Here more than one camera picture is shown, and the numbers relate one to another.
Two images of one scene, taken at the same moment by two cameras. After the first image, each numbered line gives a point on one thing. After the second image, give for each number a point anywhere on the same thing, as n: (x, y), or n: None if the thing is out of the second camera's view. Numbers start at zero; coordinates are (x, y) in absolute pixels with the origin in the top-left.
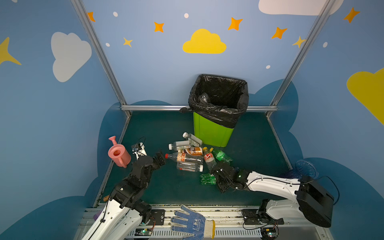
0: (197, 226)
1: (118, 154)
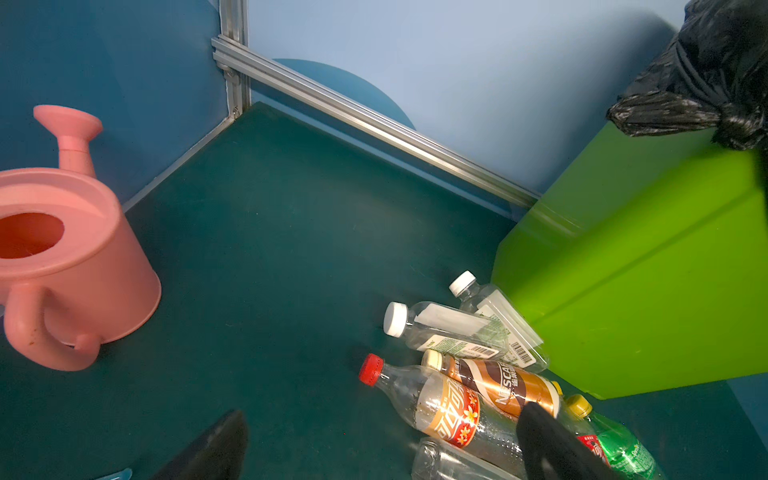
0: None
1: (71, 266)
